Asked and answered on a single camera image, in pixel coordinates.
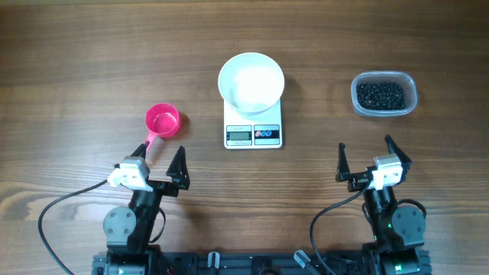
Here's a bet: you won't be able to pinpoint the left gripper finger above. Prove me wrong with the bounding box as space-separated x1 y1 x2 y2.
131 141 150 159
166 146 190 190

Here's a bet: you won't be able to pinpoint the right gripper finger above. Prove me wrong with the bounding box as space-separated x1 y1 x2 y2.
335 143 351 182
384 134 413 171

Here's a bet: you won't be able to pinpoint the pink measuring scoop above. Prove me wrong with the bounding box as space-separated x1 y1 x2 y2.
145 102 180 153

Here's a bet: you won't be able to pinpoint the black beans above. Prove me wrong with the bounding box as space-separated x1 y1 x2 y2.
356 82 406 111

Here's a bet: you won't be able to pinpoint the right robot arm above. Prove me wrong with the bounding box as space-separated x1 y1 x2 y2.
335 135 432 274

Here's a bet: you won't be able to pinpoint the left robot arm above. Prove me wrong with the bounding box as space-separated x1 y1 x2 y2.
92 141 190 275

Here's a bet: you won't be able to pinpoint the white digital kitchen scale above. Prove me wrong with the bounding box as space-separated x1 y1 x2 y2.
223 101 283 150

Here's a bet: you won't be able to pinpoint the white bowl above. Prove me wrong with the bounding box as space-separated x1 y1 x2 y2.
217 52 285 116

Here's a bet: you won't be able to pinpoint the clear plastic bean container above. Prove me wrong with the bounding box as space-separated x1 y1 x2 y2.
351 71 418 118

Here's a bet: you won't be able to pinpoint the right black cable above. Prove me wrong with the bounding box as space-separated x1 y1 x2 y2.
309 182 371 275

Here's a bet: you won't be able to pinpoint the black cable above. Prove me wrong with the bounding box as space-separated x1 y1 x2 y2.
37 178 110 275
309 182 371 275

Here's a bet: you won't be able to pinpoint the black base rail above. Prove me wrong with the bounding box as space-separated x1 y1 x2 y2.
91 250 432 275

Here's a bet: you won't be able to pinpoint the left black cable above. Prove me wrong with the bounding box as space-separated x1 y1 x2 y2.
37 178 110 275

